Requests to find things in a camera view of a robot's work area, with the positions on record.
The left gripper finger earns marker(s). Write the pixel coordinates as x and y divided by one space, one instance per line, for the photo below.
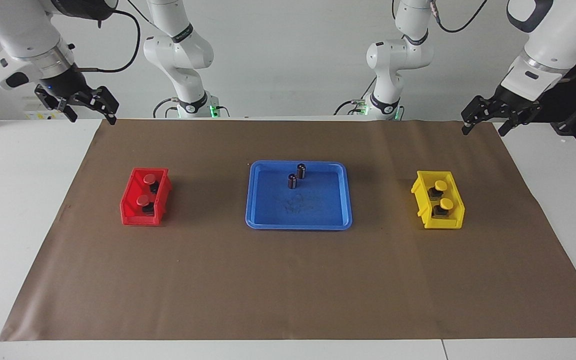
478 110
518 120

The yellow plastic bin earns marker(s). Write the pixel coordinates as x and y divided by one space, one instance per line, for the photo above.
455 220

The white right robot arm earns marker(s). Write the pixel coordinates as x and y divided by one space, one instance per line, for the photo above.
23 35

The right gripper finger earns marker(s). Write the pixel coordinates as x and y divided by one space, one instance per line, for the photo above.
65 109
105 102

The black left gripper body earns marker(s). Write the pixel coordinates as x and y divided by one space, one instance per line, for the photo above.
513 102

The brown paper mat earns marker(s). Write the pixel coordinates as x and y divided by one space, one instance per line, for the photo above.
288 285

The blue plastic tray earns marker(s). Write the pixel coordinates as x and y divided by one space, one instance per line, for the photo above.
318 210

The red plastic bin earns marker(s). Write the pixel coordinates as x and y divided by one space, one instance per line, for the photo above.
130 207

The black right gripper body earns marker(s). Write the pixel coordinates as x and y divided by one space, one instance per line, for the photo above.
65 85

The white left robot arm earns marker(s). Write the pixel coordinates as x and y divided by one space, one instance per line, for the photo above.
543 50

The white wall socket box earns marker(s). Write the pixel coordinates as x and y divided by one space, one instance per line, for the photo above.
35 114

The red push button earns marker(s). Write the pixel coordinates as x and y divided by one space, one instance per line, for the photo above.
149 178
143 200

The yellow push button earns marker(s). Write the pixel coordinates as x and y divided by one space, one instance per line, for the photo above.
446 203
440 185

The black cylindrical capacitor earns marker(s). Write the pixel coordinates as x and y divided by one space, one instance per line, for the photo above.
292 181
300 171

